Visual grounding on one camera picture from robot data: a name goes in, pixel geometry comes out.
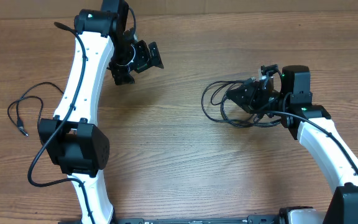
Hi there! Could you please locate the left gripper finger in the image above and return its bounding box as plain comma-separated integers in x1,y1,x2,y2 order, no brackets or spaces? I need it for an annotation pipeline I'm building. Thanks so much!
149,42,164,69
108,62,135,85

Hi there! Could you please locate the black cable two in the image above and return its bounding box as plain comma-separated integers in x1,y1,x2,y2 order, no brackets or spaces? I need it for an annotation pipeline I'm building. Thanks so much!
201,80,282,129

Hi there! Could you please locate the black cable one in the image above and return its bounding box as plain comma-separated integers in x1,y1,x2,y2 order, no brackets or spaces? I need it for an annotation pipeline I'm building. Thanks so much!
7,82,65,137

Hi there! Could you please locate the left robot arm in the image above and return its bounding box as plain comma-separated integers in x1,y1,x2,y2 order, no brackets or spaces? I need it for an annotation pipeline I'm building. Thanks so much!
38,0,163,223

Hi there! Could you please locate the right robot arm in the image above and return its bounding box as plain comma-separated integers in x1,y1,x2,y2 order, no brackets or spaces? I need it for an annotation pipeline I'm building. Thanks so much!
226,65,358,224

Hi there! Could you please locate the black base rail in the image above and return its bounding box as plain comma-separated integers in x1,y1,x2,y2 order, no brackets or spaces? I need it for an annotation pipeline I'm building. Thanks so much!
57,214,287,224

